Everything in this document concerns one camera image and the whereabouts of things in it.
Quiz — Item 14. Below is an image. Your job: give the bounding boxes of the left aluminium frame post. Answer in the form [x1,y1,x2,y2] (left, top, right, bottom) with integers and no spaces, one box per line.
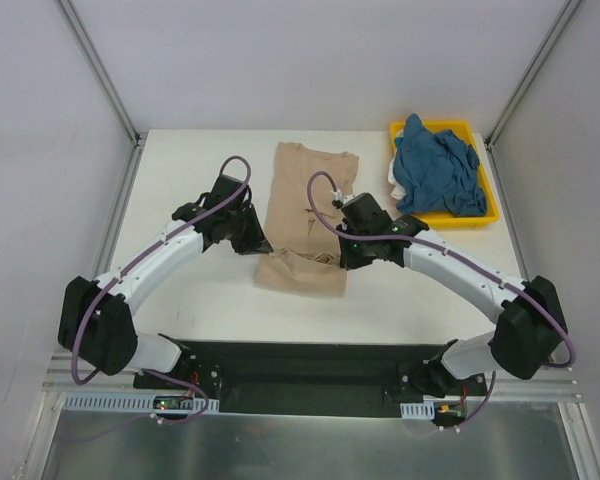
[53,0,142,147]

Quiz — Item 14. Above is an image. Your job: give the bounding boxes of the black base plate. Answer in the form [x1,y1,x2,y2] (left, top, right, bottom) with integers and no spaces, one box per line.
[129,338,489,415]

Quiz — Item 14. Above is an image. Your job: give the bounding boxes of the right aluminium frame post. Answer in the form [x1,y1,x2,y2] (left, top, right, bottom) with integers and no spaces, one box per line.
[484,0,586,152]

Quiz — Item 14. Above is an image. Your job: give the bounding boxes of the beige t shirt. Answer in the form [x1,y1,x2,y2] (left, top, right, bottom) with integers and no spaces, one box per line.
[255,142,359,296]

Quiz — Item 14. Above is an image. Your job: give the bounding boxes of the left white cable duct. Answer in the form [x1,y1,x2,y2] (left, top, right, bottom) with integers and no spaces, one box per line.
[64,393,220,415]

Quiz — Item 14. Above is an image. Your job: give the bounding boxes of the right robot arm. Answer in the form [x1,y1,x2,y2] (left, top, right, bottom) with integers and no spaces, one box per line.
[332,193,567,398]

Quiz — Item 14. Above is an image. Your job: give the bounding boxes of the yellow plastic bin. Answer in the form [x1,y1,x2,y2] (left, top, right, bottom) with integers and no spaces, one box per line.
[388,114,499,229]

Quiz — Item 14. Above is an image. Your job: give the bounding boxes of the blue t shirt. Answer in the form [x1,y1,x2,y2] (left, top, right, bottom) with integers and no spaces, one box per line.
[394,114,488,217]

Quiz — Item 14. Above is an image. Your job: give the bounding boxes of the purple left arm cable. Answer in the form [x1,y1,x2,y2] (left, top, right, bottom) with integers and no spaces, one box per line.
[54,155,254,471]

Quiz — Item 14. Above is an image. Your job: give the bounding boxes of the right white cable duct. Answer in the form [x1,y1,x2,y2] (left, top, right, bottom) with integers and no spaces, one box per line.
[400,401,435,421]

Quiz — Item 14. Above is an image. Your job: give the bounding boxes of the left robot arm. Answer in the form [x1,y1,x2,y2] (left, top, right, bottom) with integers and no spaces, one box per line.
[57,174,272,389]

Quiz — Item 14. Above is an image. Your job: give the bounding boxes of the white cable duct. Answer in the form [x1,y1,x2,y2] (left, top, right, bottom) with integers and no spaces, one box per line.
[64,393,220,415]
[400,401,435,421]

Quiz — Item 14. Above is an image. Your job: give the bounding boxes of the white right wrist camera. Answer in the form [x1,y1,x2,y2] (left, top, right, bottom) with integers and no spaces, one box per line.
[331,190,356,209]

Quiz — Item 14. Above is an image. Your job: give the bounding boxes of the aluminium frame post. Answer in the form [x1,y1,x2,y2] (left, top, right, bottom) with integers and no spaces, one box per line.
[53,0,142,147]
[484,0,586,152]

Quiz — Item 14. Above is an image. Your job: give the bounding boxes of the aluminium front rail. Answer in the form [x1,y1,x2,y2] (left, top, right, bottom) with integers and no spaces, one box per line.
[42,350,585,403]

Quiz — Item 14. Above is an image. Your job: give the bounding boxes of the white cloth in bin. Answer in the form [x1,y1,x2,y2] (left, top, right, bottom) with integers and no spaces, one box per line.
[387,129,406,200]

